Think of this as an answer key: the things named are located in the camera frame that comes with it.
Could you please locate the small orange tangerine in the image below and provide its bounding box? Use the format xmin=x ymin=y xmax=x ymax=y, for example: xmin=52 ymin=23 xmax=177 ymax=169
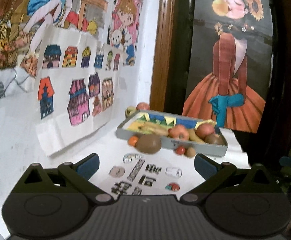
xmin=128 ymin=135 xmax=139 ymax=147

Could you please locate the large red apple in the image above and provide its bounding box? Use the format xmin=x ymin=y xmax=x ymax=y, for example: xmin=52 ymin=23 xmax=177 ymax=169
xmin=196 ymin=123 xmax=215 ymax=140

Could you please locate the red apple behind tray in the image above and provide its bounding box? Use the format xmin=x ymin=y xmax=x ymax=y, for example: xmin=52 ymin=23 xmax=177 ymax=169
xmin=136 ymin=102 xmax=150 ymax=111

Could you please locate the small brown longan fruit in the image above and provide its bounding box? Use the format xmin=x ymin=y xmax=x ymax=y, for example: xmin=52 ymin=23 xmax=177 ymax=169
xmin=185 ymin=147 xmax=196 ymax=158

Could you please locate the girl in orange dress poster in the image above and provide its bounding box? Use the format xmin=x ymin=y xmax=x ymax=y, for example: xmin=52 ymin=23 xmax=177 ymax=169
xmin=182 ymin=0 xmax=273 ymax=133

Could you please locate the brown wooden door frame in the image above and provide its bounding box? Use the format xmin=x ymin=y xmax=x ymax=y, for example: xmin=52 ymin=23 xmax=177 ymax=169
xmin=150 ymin=0 xmax=194 ymax=114

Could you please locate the orange-red apple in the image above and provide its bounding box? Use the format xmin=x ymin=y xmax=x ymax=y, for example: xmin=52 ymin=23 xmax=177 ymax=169
xmin=168 ymin=125 xmax=189 ymax=140

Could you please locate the curved yellow banana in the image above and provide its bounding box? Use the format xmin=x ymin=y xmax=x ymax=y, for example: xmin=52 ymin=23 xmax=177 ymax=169
xmin=188 ymin=129 xmax=205 ymax=144

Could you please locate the pink girl with teddy drawing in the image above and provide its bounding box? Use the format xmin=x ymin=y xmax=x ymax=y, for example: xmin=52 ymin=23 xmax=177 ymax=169
xmin=107 ymin=0 xmax=143 ymax=66

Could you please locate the grey fruit tray box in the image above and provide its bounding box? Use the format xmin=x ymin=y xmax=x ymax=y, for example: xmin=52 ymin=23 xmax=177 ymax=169
xmin=116 ymin=110 xmax=228 ymax=157

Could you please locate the brown kiwi with sticker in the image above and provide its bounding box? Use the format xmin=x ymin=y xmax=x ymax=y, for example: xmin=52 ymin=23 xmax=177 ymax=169
xmin=204 ymin=133 xmax=225 ymax=145

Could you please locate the red cherry tomato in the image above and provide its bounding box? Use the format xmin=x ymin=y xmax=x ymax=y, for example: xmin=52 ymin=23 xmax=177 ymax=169
xmin=175 ymin=146 xmax=186 ymax=155

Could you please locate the boy colouring drawing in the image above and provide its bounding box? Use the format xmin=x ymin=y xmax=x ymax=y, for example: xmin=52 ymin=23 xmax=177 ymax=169
xmin=0 ymin=0 xmax=111 ymax=93

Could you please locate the green apple behind tray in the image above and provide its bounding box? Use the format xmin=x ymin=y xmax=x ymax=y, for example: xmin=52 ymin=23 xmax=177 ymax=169
xmin=125 ymin=106 xmax=137 ymax=118

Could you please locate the large brown kiwi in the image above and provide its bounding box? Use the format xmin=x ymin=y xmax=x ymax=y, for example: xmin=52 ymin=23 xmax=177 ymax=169
xmin=135 ymin=134 xmax=162 ymax=154

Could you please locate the houses drawing paper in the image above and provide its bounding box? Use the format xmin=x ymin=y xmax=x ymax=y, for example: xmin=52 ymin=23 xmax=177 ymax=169
xmin=33 ymin=25 xmax=127 ymax=157

